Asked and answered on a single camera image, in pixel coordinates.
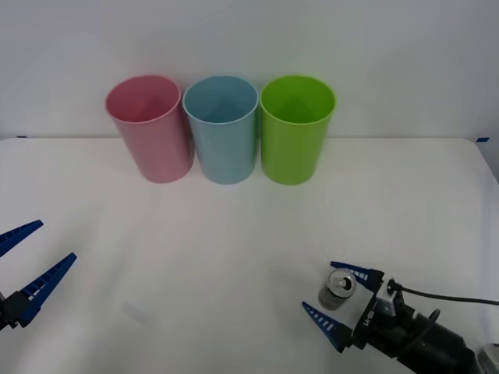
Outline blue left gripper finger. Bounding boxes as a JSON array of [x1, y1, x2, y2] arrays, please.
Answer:
[[3, 252, 78, 328], [0, 220, 44, 259]]

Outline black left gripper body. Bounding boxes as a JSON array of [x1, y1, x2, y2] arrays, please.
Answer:
[[0, 291, 12, 332]]

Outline silver drink can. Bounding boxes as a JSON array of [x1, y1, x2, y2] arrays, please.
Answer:
[[317, 268, 358, 311]]

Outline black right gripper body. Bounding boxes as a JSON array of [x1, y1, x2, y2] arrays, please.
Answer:
[[350, 277, 418, 351]]

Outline green plastic bin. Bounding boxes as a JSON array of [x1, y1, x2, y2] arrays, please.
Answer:
[[259, 74, 337, 186]]

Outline pale blue plastic bin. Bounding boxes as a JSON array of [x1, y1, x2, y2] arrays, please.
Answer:
[[182, 75, 260, 185]]

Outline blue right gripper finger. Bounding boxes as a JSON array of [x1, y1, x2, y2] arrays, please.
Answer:
[[301, 301, 359, 355], [330, 260, 386, 296]]

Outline pink plastic bin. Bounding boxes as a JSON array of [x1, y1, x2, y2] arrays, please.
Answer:
[[104, 74, 195, 184]]

